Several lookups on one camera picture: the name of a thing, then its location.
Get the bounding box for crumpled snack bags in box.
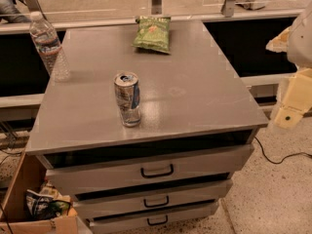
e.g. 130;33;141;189
25;182;71;220

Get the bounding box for black floor cable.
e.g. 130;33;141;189
253;136;312;165

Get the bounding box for green jalapeno chip bag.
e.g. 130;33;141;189
133;17;171;54

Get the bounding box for grey drawer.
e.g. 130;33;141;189
90;201;218;234
74;179;233;219
46;144;254;195

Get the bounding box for middle grey drawer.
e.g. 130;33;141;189
74;179;233;219

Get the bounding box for person in jeans background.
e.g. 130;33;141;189
0;0;30;23

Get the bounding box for bottom grey drawer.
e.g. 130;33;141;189
90;201;218;234

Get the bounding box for top grey drawer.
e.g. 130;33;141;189
46;144;254;195

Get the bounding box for grey metal drawer cabinet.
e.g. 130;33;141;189
24;19;270;234

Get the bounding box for silver blue redbull can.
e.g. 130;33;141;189
114;72;141;127

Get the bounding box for brown cardboard box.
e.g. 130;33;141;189
0;154;78;234

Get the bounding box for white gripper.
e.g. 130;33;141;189
265;3;312;129

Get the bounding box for clear plastic water bottle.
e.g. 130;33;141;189
29;11;70;82

